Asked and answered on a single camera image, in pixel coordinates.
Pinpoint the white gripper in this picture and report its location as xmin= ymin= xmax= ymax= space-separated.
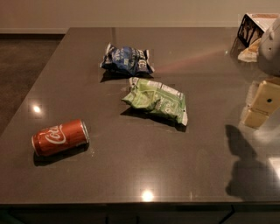
xmin=237 ymin=17 xmax=280 ymax=129

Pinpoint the black wire basket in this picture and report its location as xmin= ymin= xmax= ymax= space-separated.
xmin=236 ymin=12 xmax=280 ymax=48

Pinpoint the red coke can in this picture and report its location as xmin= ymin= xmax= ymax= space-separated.
xmin=31 ymin=119 xmax=89 ymax=157

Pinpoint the green chip bag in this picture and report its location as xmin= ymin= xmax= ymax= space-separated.
xmin=122 ymin=77 xmax=188 ymax=126

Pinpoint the blue chip bag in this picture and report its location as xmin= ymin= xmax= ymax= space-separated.
xmin=100 ymin=43 xmax=154 ymax=76

